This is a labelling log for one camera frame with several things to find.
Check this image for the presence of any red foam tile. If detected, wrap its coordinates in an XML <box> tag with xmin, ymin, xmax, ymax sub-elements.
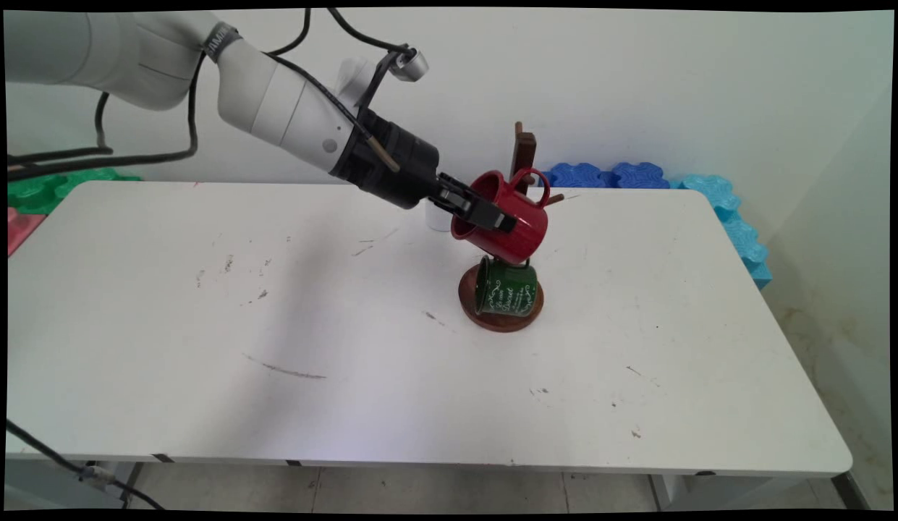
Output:
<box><xmin>7</xmin><ymin>206</ymin><xmax>46</xmax><ymax>256</ymax></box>

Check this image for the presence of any black metal table leg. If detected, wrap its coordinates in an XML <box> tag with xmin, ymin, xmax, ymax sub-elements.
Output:
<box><xmin>119</xmin><ymin>463</ymin><xmax>147</xmax><ymax>509</ymax></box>
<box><xmin>831</xmin><ymin>470</ymin><xmax>872</xmax><ymax>511</ymax></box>

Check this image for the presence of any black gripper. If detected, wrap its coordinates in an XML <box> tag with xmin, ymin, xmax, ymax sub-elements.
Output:
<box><xmin>329</xmin><ymin>108</ymin><xmax>520</xmax><ymax>234</ymax></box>

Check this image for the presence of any light blue foam tile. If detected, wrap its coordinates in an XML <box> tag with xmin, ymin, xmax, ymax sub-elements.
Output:
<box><xmin>669</xmin><ymin>174</ymin><xmax>774</xmax><ymax>290</ymax></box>

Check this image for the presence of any black cable with grey connector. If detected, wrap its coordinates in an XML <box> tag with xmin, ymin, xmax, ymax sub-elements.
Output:
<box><xmin>6</xmin><ymin>420</ymin><xmax>164</xmax><ymax>510</ymax></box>

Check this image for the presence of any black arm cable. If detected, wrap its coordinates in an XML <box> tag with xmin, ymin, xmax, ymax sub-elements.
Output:
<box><xmin>6</xmin><ymin>9</ymin><xmax>413</xmax><ymax>182</ymax></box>

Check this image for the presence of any green enamel mug white print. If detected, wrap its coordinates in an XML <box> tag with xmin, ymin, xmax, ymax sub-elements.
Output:
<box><xmin>474</xmin><ymin>257</ymin><xmax>539</xmax><ymax>318</ymax></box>

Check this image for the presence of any dark blue foam tile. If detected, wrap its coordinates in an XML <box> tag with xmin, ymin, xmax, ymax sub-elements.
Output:
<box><xmin>611</xmin><ymin>162</ymin><xmax>671</xmax><ymax>190</ymax></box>
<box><xmin>541</xmin><ymin>163</ymin><xmax>613</xmax><ymax>189</ymax></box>

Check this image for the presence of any green foam tile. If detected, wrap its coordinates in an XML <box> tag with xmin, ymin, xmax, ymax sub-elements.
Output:
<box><xmin>7</xmin><ymin>167</ymin><xmax>144</xmax><ymax>216</ymax></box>

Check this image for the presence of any red enamel mug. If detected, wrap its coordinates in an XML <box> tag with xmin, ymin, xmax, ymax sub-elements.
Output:
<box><xmin>450</xmin><ymin>168</ymin><xmax>551</xmax><ymax>266</ymax></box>

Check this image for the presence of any dark wooden mug tree stand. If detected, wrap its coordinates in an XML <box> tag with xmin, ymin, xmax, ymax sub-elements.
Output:
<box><xmin>458</xmin><ymin>122</ymin><xmax>565</xmax><ymax>334</ymax></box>

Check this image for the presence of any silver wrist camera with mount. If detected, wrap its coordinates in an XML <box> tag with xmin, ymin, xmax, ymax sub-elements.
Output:
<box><xmin>336</xmin><ymin>46</ymin><xmax>430</xmax><ymax>111</ymax></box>

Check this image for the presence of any short tan tube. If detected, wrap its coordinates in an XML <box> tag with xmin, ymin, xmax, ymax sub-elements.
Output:
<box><xmin>365</xmin><ymin>134</ymin><xmax>404</xmax><ymax>175</ymax></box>

